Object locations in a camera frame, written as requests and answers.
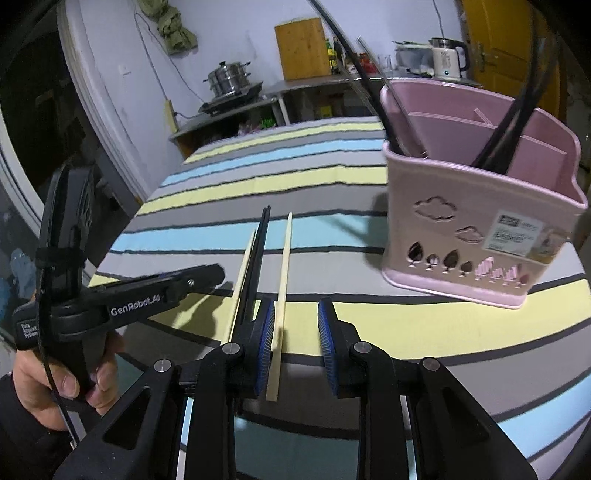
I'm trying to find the cream chopstick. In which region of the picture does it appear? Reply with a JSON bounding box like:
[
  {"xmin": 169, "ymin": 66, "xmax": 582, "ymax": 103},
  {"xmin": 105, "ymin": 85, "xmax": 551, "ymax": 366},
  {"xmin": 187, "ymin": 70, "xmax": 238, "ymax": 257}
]
[
  {"xmin": 266, "ymin": 213, "xmax": 293, "ymax": 402},
  {"xmin": 221, "ymin": 229, "xmax": 256, "ymax": 345}
]

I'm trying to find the steel kitchen shelf table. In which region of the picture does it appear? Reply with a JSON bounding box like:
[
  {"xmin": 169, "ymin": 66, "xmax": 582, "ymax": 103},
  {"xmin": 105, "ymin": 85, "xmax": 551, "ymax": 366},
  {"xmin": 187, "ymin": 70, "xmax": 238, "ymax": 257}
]
[{"xmin": 260, "ymin": 73, "xmax": 484, "ymax": 126}]

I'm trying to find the person's left hand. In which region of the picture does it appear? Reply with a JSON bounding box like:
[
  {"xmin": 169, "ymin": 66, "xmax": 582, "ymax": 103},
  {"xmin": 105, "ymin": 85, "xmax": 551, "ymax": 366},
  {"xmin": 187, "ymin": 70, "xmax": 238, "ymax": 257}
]
[{"xmin": 12, "ymin": 332, "xmax": 124, "ymax": 431}]

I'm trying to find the black induction cooker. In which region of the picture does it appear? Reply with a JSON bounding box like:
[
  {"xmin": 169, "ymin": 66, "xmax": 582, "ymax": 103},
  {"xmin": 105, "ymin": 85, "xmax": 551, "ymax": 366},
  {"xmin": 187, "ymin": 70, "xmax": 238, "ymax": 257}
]
[{"xmin": 198, "ymin": 82, "xmax": 263, "ymax": 115}]

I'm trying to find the low wooden side cabinet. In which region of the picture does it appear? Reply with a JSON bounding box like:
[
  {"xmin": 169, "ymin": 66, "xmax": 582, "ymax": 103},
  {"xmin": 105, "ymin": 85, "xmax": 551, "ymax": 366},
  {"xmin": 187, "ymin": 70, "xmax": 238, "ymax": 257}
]
[{"xmin": 169, "ymin": 97, "xmax": 288, "ymax": 159}]

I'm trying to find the striped tablecloth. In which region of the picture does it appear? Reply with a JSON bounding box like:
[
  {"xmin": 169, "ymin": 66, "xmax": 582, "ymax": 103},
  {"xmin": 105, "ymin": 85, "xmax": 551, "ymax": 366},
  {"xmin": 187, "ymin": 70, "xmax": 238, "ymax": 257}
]
[{"xmin": 93, "ymin": 118, "xmax": 590, "ymax": 479}]

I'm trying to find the pink plastic utensil holder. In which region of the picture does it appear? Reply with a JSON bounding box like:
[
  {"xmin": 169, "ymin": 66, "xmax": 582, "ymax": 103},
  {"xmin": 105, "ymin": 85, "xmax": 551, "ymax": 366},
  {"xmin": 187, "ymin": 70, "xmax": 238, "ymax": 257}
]
[{"xmin": 382, "ymin": 78, "xmax": 588, "ymax": 308}]

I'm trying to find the stainless steel steamer pot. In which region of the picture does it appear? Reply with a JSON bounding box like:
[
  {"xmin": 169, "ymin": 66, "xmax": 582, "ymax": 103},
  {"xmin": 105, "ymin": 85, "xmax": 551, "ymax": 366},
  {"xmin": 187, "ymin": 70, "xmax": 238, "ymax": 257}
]
[{"xmin": 205, "ymin": 61, "xmax": 250, "ymax": 97}]

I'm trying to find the green hanging cloth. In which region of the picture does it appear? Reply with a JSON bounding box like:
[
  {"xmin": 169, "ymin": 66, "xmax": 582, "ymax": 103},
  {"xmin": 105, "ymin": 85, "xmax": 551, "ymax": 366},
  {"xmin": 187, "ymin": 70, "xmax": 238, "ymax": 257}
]
[{"xmin": 137, "ymin": 0, "xmax": 197, "ymax": 55}]

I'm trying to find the bamboo cutting board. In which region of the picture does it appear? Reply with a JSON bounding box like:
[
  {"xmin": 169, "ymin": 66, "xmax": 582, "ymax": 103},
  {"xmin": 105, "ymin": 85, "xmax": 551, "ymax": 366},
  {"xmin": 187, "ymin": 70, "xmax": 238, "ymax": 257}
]
[{"xmin": 274, "ymin": 17, "xmax": 331, "ymax": 81}]

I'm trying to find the dark oil bottle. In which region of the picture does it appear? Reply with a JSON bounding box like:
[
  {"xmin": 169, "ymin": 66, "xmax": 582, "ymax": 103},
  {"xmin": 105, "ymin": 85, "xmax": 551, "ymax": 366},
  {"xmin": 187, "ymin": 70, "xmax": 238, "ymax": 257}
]
[{"xmin": 332, "ymin": 37, "xmax": 342, "ymax": 75}]

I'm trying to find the red lidded sauce jar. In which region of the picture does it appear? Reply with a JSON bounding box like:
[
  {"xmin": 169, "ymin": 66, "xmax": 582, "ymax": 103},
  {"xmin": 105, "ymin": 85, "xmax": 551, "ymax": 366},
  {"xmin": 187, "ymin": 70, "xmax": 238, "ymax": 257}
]
[{"xmin": 358, "ymin": 52, "xmax": 374, "ymax": 75}]

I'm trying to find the clear plastic storage box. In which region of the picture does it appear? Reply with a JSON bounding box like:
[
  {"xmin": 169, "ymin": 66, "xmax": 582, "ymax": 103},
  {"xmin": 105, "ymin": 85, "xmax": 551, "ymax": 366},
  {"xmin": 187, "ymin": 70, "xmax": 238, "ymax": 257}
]
[{"xmin": 394, "ymin": 41, "xmax": 434, "ymax": 76}]

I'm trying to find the white electric kettle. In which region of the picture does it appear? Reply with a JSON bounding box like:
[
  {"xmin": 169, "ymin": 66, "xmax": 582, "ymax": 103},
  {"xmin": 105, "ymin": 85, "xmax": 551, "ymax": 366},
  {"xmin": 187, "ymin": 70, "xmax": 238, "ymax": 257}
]
[{"xmin": 430, "ymin": 37, "xmax": 470, "ymax": 81}]

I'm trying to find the yellow wooden door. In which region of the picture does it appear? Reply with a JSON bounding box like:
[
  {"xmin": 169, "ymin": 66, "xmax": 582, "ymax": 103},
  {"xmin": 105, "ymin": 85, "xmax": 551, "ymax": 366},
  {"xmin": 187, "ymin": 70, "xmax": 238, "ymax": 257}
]
[{"xmin": 461, "ymin": 0, "xmax": 551, "ymax": 97}]

